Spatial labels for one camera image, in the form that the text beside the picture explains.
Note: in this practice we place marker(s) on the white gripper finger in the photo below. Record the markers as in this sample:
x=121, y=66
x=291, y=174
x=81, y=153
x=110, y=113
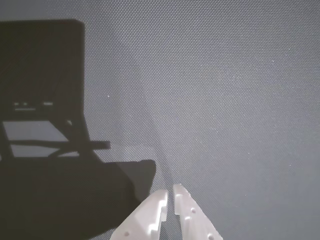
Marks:
x=146, y=215
x=192, y=220

